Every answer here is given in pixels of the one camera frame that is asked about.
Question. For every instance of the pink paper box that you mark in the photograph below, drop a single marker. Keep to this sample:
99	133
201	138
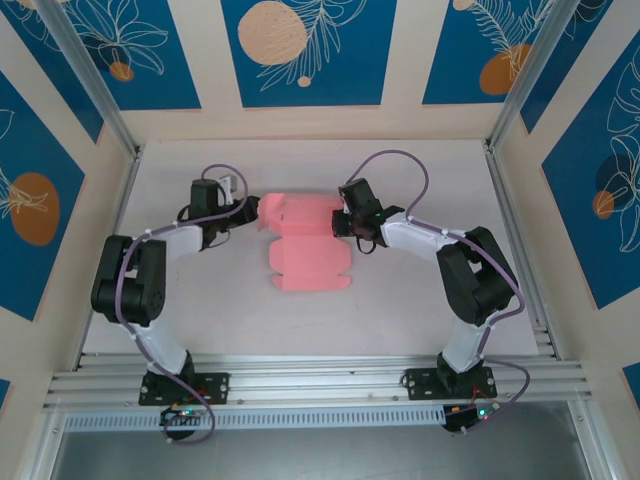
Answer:
305	250

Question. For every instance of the aluminium rail frame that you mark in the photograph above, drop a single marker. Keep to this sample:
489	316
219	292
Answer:
320	380

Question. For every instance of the aluminium side rail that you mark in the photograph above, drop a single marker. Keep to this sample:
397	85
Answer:
122	200
496	170

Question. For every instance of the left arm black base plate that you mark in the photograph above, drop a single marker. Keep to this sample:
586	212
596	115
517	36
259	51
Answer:
220	387

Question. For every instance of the blue floral wall panel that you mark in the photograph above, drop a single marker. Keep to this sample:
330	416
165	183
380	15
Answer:
50	150
450	60
575	225
165	75
350	75
60	85
575	50

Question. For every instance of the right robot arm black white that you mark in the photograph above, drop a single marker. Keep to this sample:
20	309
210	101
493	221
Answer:
415	240

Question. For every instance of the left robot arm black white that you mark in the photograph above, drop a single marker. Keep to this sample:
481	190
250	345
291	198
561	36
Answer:
150	340

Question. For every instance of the grey metal sheet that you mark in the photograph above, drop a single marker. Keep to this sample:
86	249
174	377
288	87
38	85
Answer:
320	455

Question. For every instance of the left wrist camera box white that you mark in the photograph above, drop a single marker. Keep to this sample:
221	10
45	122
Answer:
229	187

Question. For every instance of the aluminium corner post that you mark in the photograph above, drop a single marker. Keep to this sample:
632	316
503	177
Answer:
90	70
530	75

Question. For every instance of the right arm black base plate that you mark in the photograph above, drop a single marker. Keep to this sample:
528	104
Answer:
417	385

